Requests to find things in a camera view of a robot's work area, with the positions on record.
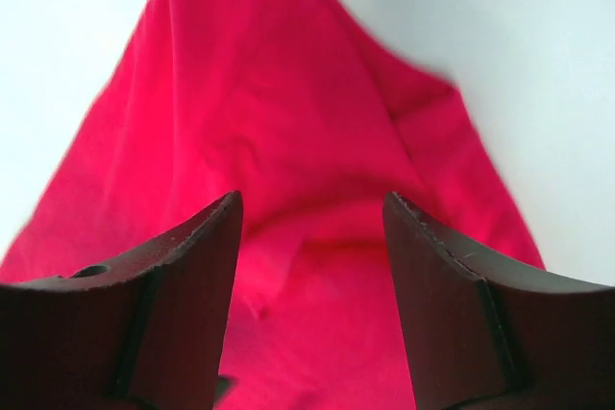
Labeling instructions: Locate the red t shirt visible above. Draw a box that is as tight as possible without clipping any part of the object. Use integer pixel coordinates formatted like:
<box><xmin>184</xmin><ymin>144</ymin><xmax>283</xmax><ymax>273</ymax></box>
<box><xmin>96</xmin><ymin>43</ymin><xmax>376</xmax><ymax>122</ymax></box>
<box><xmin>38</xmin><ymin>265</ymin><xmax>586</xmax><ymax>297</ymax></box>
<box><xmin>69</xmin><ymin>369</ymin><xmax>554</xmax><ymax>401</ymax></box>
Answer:
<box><xmin>1</xmin><ymin>0</ymin><xmax>542</xmax><ymax>409</ymax></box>

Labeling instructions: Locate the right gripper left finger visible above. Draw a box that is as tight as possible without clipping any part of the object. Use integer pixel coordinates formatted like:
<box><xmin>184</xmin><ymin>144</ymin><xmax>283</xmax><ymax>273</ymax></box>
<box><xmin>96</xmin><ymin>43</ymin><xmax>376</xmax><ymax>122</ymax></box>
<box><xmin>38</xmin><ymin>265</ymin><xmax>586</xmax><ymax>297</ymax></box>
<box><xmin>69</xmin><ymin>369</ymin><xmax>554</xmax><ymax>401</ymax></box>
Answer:
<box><xmin>1</xmin><ymin>192</ymin><xmax>243</xmax><ymax>409</ymax></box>

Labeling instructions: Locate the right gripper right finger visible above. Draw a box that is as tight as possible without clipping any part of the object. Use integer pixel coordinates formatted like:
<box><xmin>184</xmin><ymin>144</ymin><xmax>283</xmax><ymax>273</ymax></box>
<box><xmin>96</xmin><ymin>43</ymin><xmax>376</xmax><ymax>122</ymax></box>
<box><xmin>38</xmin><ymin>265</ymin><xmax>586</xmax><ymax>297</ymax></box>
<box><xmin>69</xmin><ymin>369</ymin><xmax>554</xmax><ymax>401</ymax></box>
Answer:
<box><xmin>382</xmin><ymin>193</ymin><xmax>614</xmax><ymax>409</ymax></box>

